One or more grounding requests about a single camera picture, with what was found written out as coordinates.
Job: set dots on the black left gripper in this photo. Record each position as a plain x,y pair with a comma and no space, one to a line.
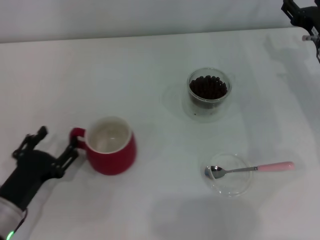
30,175

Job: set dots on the red ceramic mug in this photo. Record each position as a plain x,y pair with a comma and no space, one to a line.
112,160

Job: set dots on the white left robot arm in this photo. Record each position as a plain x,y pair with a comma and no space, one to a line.
8,215

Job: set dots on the silver metal plug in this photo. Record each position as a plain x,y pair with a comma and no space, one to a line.
308,38

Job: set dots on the clear glass saucer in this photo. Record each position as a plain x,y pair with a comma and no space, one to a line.
231,186

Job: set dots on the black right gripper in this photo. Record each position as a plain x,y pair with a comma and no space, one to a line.
310,16

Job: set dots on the dark coffee beans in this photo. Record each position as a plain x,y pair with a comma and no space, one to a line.
207,87

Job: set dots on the clear glass cup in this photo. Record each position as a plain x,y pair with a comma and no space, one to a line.
226,98

